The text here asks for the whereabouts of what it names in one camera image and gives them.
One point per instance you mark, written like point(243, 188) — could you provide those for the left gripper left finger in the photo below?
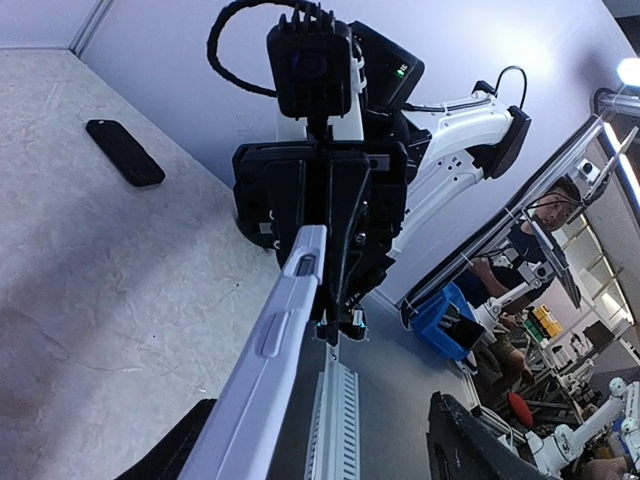
point(168, 457)

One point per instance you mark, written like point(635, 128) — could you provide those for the lilac phone case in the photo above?
point(240, 435)

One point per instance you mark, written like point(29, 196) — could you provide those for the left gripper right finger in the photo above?
point(460, 447)

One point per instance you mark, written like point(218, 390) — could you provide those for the right aluminium frame post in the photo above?
point(89, 27)

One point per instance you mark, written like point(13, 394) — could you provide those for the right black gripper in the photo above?
point(350, 187)

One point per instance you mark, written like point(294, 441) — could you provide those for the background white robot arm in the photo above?
point(555, 452)

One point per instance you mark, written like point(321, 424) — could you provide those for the black phone case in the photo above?
point(125, 153)

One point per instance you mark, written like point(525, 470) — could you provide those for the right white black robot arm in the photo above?
point(451, 146)

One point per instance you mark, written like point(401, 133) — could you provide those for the person in dark shirt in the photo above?
point(483, 280)

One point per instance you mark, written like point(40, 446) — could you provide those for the blue plastic bin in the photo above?
point(447, 324)

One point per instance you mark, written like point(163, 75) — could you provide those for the front aluminium rail base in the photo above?
point(371, 413)

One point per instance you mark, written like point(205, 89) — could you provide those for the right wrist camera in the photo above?
point(318, 76)

